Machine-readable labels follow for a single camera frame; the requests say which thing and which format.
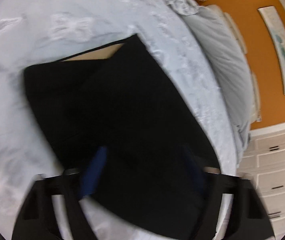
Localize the framed wall painting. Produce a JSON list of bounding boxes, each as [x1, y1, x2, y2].
[[258, 6, 285, 95]]

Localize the white wardrobe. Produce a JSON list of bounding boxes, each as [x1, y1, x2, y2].
[[238, 123, 285, 239]]

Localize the grey duvet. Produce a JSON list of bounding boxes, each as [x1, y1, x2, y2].
[[164, 0, 253, 156]]

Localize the bed with butterfly sheet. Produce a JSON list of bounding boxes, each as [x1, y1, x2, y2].
[[0, 0, 238, 239]]

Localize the black pants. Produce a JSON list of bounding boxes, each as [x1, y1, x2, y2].
[[23, 35, 220, 239]]

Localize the beige padded headboard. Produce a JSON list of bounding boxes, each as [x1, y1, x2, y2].
[[212, 3, 262, 123]]

